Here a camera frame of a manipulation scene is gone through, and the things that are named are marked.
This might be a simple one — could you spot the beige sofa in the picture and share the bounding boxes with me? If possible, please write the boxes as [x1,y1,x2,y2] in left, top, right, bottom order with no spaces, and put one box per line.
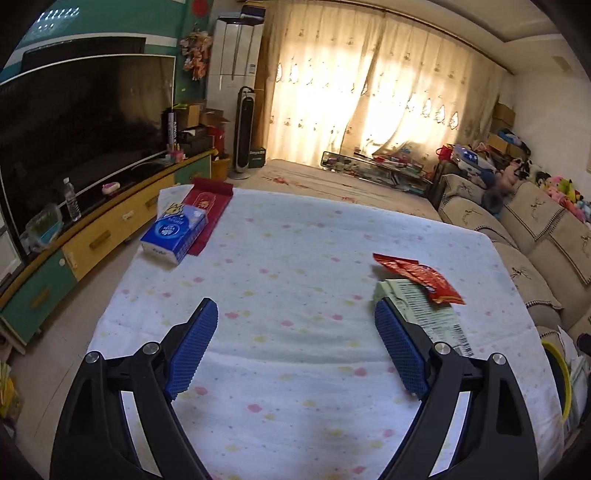
[427,173,591,342]

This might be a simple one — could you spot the large curved television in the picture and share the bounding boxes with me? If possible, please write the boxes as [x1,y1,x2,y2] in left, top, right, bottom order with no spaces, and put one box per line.
[0,53,177,241]

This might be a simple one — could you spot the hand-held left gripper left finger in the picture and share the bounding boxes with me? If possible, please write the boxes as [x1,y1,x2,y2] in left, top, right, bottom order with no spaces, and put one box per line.
[50,298,219,480]

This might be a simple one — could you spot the clear water bottle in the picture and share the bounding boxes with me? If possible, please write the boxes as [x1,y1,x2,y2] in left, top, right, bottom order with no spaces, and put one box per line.
[62,178,82,222]

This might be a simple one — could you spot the red snack wrapper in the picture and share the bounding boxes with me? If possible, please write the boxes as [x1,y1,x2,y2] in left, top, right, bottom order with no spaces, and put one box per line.
[372,253,421,278]
[397,263,465,306]

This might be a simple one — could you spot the yellow basket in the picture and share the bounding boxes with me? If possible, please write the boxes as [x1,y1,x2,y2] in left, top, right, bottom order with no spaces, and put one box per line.
[210,154,233,183]

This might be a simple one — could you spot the cardboard box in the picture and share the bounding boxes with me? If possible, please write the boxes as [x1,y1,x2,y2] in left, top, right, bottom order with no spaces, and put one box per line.
[199,108,232,128]
[182,104,206,130]
[492,102,515,130]

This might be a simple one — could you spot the white standing air conditioner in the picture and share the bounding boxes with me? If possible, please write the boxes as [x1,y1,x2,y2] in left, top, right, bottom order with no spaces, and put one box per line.
[205,16,265,121]

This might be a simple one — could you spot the pile of stuffed toys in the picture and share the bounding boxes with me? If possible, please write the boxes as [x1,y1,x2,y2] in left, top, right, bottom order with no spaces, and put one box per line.
[436,131,591,222]

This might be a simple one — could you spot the yellow rimmed black bin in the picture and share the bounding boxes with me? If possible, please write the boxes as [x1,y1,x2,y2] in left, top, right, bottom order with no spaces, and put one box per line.
[540,339,575,423]

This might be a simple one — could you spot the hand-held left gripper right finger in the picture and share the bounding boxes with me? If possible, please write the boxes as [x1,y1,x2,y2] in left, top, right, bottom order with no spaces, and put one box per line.
[373,298,540,480]

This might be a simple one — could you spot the glass coffee table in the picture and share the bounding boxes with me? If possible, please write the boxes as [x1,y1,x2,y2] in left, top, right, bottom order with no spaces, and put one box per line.
[321,150,435,190]

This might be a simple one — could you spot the floral floor rug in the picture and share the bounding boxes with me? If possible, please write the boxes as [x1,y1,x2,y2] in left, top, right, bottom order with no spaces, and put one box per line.
[240,159,439,217]

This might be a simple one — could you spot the white dotted tablecloth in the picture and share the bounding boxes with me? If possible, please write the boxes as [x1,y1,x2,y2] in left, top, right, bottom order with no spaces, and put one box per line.
[88,185,566,480]

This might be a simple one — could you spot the yellow and green television stand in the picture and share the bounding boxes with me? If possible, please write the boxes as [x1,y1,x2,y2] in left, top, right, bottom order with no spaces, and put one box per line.
[0,150,213,344]

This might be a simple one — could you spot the black tower fan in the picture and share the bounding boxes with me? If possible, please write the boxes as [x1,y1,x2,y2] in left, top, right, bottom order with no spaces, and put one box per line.
[233,85,257,181]

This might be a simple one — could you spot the green and white paper packet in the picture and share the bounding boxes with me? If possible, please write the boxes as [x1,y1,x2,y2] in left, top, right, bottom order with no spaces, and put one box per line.
[372,278,476,358]

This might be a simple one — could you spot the artificial flower decoration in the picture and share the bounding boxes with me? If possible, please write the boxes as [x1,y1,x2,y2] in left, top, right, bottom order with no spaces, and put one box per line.
[180,28,214,81]

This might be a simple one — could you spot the cream patterned curtain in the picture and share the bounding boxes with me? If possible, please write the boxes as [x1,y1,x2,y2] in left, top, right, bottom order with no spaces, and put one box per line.
[259,0,513,164]

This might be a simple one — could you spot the clear plastic container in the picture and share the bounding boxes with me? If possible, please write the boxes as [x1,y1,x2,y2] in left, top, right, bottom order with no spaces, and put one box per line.
[25,203,64,252]

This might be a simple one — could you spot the red cloth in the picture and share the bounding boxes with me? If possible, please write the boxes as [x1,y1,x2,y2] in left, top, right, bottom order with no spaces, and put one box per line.
[182,176,235,256]

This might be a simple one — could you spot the blue tissue pack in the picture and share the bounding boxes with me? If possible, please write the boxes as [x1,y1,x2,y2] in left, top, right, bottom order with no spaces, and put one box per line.
[140,203,209,265]

